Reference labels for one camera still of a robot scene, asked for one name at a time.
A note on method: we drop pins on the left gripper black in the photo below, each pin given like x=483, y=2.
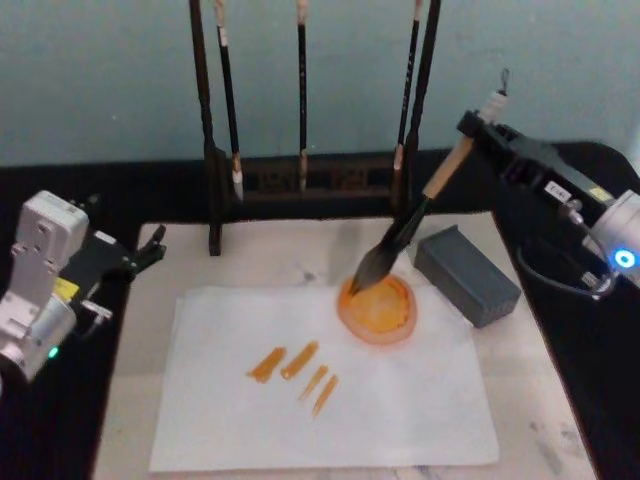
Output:
x=95, y=260

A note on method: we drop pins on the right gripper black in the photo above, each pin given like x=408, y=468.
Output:
x=550, y=170

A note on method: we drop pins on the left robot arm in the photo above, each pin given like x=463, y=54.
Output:
x=35, y=300

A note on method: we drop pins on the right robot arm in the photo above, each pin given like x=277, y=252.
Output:
x=620, y=220

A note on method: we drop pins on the hanging black calligraphy brush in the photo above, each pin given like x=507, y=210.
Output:
x=407, y=90
x=302, y=100
x=229, y=90

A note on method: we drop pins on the black wooden brush rack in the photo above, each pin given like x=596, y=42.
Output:
x=212, y=150

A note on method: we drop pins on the grey rectangular block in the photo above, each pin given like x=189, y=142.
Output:
x=465, y=275

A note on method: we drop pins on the orange paint dish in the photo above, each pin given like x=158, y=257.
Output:
x=385, y=320

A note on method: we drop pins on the black table cloth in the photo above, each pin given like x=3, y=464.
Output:
x=590, y=380

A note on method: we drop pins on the pale felt mat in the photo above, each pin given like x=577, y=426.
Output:
x=525, y=400

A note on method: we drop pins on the white paper sheet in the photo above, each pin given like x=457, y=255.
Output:
x=400, y=410

